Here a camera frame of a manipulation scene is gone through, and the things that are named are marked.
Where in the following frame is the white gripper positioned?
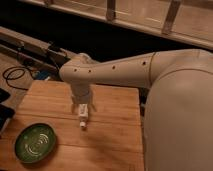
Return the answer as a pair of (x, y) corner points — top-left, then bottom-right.
(70, 84), (97, 114)

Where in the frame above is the small white bottle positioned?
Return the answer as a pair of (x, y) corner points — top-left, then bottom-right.
(78, 104), (89, 129)

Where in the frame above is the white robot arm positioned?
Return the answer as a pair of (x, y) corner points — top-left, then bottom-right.
(60, 49), (213, 171)

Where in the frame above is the green ceramic bowl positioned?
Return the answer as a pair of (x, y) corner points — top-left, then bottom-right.
(14, 123), (56, 164)

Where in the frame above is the blue object behind table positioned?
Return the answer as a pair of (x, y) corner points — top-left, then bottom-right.
(34, 70), (50, 80)

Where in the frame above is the black device at left edge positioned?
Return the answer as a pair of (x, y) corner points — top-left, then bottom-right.
(0, 88), (15, 131)

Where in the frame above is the black clamp on rail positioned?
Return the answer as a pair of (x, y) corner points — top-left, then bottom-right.
(46, 42), (67, 62)

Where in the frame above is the black cable loop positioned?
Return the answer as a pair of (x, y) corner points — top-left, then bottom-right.
(2, 65), (35, 91)

